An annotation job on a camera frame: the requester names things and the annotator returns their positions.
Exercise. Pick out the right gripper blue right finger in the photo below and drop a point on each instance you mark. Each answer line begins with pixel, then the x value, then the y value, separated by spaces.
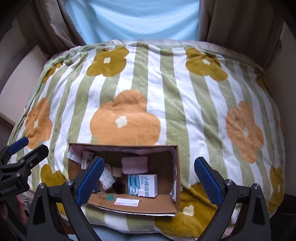
pixel 211 181

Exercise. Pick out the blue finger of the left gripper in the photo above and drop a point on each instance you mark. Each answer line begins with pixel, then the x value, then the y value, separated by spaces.
pixel 18 145

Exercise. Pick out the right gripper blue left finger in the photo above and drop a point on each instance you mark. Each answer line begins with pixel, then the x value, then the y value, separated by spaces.
pixel 87 179

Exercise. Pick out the small black cylinder cap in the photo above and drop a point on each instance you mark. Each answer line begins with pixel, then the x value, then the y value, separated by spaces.
pixel 119 187

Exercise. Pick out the pink towel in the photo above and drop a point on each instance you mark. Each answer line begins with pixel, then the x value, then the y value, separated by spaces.
pixel 134 165

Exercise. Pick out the white crumpled packet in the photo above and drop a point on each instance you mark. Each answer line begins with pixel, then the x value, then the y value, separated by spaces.
pixel 106 179

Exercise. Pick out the brown cardboard box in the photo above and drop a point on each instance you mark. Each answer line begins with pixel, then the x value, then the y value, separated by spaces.
pixel 162 161

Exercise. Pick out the light blue white carton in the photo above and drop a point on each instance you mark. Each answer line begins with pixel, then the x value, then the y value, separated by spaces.
pixel 144 185

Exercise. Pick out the floral striped fleece blanket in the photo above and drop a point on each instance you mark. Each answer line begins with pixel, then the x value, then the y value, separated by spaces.
pixel 207 100

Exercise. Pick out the light blue bed sheet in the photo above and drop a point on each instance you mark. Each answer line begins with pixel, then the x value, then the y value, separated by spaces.
pixel 102 21

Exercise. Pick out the beige curtain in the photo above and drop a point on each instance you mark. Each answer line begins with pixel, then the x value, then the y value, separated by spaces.
pixel 252 28

